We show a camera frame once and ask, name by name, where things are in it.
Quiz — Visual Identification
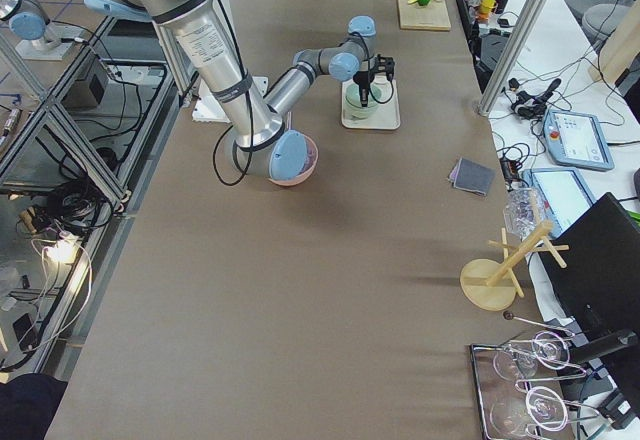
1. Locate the pink bowl with ice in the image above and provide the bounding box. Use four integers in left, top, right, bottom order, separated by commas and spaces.
269, 130, 318, 187

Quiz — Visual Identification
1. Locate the wire glass rack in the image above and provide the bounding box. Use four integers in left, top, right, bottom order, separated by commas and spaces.
503, 310, 610, 439

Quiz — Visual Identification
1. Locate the wine glass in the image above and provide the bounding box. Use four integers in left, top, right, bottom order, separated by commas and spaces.
489, 386, 568, 439
493, 330, 569, 380

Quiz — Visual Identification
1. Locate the black monitor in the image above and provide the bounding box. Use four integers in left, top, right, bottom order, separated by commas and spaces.
541, 193, 639, 340

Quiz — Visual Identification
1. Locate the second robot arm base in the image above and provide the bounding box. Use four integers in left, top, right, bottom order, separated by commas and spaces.
1, 0, 71, 61

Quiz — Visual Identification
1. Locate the yellow mug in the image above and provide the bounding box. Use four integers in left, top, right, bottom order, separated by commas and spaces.
478, 0, 497, 17

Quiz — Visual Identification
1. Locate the wine glass upper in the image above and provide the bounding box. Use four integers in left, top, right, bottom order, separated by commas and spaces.
493, 330, 569, 380

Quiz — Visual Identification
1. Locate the aluminium frame post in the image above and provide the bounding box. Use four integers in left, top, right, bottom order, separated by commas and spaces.
477, 0, 547, 117

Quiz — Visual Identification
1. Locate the blue teach pendant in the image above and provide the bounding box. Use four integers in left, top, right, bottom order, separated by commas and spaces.
521, 167, 596, 238
543, 109, 615, 171

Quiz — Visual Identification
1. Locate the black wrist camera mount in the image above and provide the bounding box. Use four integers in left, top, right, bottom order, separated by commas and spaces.
375, 54, 395, 82

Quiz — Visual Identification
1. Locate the wooden cutting board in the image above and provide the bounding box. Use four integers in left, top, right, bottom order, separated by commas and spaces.
397, 0, 451, 31

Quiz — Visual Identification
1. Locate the blue teach pendant near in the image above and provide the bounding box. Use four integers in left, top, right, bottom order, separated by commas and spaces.
521, 167, 596, 238

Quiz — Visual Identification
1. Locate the grey folded cloth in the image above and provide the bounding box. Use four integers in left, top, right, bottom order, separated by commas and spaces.
448, 158, 495, 196

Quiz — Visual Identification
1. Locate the blue teach pendant far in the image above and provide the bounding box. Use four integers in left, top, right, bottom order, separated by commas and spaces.
543, 109, 615, 171

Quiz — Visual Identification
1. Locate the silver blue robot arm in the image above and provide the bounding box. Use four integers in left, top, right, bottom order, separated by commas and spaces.
84, 0, 394, 181

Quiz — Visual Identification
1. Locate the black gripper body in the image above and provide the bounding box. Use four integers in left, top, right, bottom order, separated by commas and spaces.
352, 57, 378, 91

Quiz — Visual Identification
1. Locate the clear plastic container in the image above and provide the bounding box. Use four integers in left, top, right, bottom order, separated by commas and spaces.
503, 188, 547, 239

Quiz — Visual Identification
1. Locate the wooden mug tree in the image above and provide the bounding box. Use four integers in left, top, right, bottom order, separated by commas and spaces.
460, 217, 569, 311

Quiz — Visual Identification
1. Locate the wine glass lower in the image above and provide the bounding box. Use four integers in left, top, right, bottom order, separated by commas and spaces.
489, 386, 568, 439

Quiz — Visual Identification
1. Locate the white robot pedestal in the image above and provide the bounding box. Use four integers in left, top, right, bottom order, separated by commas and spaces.
192, 0, 269, 125

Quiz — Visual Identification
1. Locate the cream serving tray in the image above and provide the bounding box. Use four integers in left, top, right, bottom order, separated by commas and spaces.
341, 74, 401, 131

